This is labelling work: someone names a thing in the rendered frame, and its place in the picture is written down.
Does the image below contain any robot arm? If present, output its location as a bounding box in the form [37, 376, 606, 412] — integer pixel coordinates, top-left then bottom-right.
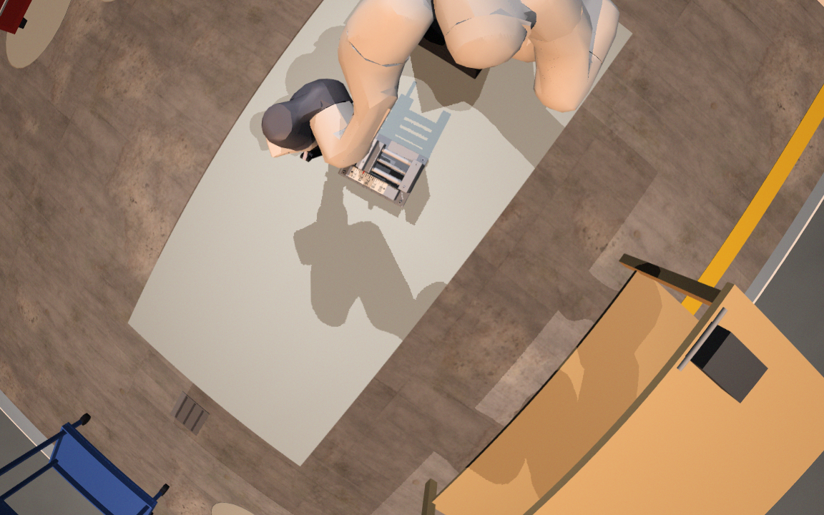
[261, 0, 619, 168]

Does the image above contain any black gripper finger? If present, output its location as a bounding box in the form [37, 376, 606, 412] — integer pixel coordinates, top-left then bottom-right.
[300, 148, 322, 162]

